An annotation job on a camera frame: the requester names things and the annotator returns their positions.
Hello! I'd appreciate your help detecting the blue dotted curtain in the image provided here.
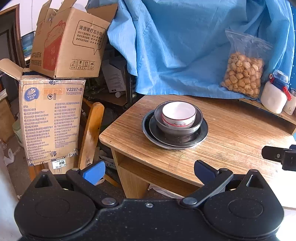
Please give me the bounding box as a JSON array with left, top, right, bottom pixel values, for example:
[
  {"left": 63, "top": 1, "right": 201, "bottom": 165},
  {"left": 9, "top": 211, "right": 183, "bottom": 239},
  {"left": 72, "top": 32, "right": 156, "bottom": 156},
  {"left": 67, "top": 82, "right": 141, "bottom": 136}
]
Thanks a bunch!
[{"left": 288, "top": 5, "right": 296, "bottom": 91}]

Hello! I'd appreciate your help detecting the wooden chair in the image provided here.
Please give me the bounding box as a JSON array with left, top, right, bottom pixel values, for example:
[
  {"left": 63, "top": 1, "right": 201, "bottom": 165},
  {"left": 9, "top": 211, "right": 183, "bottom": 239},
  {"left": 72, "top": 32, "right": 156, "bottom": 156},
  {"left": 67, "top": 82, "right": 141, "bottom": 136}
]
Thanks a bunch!
[{"left": 78, "top": 97, "right": 121, "bottom": 184}]

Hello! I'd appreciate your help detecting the blue cloth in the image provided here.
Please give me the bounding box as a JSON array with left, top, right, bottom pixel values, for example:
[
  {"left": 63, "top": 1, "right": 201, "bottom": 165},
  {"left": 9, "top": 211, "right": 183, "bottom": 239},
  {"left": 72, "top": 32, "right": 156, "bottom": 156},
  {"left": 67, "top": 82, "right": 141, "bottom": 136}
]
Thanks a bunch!
[{"left": 107, "top": 0, "right": 294, "bottom": 102}]

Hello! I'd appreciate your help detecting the green bucket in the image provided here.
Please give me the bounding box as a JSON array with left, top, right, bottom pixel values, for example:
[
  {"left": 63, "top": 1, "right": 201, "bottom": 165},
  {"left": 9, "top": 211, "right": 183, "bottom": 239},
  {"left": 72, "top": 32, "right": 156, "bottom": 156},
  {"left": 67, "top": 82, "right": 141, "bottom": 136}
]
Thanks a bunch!
[{"left": 12, "top": 119, "right": 25, "bottom": 148}]

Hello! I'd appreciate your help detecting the open brown cardboard box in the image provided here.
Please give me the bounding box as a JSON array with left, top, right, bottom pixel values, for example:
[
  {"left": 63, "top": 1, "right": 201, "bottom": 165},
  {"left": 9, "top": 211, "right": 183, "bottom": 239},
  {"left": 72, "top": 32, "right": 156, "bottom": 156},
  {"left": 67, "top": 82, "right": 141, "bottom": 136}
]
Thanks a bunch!
[{"left": 30, "top": 0, "right": 119, "bottom": 79}]

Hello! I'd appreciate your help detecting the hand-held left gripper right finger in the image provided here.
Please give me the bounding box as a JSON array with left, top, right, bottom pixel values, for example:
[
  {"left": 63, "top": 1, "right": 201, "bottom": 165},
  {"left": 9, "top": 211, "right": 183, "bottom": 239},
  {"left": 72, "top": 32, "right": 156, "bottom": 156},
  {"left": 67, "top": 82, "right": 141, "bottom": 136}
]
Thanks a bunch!
[{"left": 180, "top": 160, "right": 270, "bottom": 208}]

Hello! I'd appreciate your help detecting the wooden desk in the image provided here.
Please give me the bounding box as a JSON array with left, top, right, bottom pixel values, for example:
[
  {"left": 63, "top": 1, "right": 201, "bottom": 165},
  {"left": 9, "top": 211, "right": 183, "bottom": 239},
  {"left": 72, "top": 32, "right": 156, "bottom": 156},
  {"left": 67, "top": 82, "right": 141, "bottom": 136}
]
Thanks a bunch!
[{"left": 99, "top": 94, "right": 296, "bottom": 200}]

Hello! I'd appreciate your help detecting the clear bag of snacks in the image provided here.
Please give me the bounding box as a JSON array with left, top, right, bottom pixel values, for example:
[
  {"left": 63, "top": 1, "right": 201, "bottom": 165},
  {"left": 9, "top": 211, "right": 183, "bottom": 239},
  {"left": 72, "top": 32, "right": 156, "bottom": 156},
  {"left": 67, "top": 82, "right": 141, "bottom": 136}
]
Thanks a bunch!
[{"left": 220, "top": 28, "right": 273, "bottom": 98}]

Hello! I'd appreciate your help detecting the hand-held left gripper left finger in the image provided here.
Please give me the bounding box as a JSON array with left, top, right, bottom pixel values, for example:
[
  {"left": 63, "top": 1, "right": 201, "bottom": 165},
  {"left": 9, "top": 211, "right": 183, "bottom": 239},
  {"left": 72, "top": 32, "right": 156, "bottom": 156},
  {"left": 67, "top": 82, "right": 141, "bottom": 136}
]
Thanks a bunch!
[{"left": 30, "top": 160, "right": 119, "bottom": 208}]

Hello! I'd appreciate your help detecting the wooden door frame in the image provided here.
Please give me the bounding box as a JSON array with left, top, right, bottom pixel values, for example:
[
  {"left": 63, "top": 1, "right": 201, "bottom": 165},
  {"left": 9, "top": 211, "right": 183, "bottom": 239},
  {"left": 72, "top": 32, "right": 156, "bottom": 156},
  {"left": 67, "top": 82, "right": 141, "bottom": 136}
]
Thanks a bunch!
[{"left": 0, "top": 4, "right": 26, "bottom": 68}]

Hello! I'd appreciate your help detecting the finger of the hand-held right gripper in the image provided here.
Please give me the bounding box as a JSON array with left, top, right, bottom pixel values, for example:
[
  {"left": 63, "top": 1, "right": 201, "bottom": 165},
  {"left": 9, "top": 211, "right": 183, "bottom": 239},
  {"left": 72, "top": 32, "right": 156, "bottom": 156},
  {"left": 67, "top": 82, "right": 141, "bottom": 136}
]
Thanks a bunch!
[{"left": 262, "top": 145, "right": 296, "bottom": 172}]

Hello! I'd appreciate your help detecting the white paper sheet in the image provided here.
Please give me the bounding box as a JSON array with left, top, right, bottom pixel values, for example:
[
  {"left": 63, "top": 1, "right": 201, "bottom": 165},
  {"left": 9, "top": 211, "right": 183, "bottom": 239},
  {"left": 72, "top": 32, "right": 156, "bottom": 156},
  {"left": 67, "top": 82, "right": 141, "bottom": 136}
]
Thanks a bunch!
[{"left": 148, "top": 183, "right": 184, "bottom": 199}]

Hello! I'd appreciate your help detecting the white jar blue lid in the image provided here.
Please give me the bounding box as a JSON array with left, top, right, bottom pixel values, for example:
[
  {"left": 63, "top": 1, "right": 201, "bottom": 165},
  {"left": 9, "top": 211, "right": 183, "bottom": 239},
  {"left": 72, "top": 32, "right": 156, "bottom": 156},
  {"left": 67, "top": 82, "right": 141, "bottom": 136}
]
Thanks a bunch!
[{"left": 260, "top": 70, "right": 290, "bottom": 114}]

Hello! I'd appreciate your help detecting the blue water jug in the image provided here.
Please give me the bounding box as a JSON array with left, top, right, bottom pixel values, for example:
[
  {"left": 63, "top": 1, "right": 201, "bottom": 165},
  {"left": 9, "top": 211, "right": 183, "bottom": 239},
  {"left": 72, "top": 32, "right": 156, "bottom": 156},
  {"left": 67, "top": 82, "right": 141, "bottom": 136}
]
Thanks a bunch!
[{"left": 21, "top": 31, "right": 36, "bottom": 57}]

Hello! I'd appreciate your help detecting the cream thermos bottle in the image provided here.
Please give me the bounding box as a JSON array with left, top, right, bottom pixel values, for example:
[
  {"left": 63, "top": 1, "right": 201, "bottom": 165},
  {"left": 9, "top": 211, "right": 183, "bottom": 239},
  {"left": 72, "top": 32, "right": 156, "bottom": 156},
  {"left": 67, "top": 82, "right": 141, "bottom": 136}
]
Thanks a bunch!
[{"left": 282, "top": 88, "right": 296, "bottom": 116}]

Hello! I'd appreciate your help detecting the steel bowl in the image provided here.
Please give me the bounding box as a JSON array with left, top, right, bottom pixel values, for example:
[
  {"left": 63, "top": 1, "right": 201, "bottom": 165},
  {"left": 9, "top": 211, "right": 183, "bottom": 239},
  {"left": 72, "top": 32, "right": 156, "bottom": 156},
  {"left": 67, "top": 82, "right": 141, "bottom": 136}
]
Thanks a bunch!
[{"left": 154, "top": 101, "right": 204, "bottom": 136}]

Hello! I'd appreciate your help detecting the white plastic bag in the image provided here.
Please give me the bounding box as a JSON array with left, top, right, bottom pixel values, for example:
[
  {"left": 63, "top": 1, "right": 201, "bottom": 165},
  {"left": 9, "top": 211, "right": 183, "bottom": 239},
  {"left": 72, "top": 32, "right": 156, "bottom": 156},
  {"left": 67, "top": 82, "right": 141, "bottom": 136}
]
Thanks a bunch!
[{"left": 3, "top": 148, "right": 15, "bottom": 166}]

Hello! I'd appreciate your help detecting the large steel plate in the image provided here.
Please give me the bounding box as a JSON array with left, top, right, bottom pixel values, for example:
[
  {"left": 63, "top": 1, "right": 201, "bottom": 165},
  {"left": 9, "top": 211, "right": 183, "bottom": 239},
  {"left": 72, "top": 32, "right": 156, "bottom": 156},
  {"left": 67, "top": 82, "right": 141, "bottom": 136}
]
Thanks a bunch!
[{"left": 142, "top": 109, "right": 209, "bottom": 150}]

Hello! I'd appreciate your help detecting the printed cardboard box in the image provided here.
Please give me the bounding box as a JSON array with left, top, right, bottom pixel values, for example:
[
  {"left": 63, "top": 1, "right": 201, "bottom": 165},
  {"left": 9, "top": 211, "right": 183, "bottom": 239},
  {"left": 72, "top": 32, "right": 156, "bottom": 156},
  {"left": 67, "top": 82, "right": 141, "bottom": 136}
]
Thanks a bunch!
[{"left": 0, "top": 58, "right": 86, "bottom": 167}]

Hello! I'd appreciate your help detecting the small white box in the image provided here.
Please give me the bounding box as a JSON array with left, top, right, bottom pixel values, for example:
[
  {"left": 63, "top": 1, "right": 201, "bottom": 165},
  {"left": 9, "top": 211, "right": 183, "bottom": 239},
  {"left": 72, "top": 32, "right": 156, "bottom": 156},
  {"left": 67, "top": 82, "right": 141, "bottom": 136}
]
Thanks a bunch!
[{"left": 102, "top": 59, "right": 127, "bottom": 93}]

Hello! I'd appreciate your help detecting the wooden desk shelf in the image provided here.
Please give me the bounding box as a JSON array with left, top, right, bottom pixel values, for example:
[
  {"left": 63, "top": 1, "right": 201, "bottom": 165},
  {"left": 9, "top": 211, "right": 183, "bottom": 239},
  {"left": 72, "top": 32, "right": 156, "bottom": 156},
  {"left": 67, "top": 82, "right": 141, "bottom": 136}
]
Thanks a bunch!
[{"left": 238, "top": 97, "right": 296, "bottom": 136}]

